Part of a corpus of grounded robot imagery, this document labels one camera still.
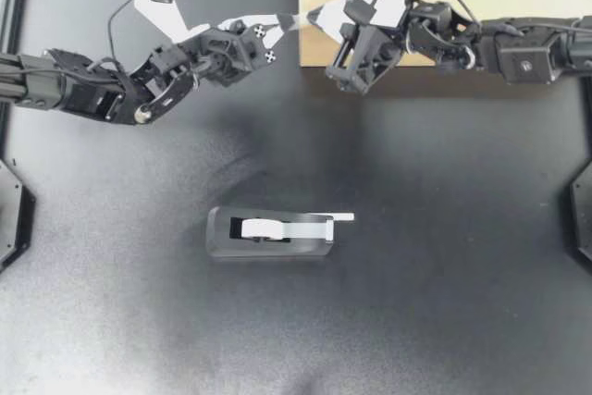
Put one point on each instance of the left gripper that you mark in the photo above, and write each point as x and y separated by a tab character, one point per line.
231	55

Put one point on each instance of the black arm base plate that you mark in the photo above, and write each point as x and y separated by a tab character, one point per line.
14	214
583	214

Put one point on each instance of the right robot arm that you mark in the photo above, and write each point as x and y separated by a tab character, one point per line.
522	57

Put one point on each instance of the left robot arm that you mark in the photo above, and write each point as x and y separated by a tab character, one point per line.
69	85

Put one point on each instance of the black tape dispenser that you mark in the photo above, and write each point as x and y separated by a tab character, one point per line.
268	247

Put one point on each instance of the cut piece of clear tape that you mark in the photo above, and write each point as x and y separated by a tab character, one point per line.
300	20

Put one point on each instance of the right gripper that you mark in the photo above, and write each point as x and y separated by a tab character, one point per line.
365	50

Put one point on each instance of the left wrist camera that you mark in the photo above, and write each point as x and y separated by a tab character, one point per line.
159	11

